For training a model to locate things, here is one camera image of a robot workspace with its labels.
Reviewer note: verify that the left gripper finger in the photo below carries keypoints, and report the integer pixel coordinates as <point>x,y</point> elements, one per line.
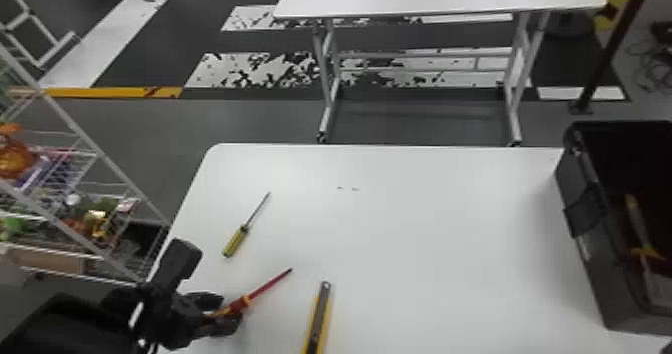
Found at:
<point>204,300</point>
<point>220,326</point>

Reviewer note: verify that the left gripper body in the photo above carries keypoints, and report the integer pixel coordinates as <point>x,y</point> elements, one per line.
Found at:
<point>170,319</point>

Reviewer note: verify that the red screwdriver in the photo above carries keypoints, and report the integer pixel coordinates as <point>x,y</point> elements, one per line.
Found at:
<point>260,290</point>

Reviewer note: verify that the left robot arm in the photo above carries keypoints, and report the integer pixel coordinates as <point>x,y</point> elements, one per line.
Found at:
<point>63,324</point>

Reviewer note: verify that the yellow screwdriver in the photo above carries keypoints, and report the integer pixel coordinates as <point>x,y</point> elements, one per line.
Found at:
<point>237,239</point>

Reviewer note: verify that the yellow utility knife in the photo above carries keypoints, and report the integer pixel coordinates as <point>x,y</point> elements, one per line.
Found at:
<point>318,319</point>

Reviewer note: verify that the orange snack packet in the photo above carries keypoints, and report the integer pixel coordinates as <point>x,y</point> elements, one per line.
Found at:
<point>13,156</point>

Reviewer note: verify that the black tool box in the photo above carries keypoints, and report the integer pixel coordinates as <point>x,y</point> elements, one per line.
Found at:
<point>593,240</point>

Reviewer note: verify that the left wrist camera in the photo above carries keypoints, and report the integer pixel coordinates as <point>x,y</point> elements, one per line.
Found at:
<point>177,263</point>

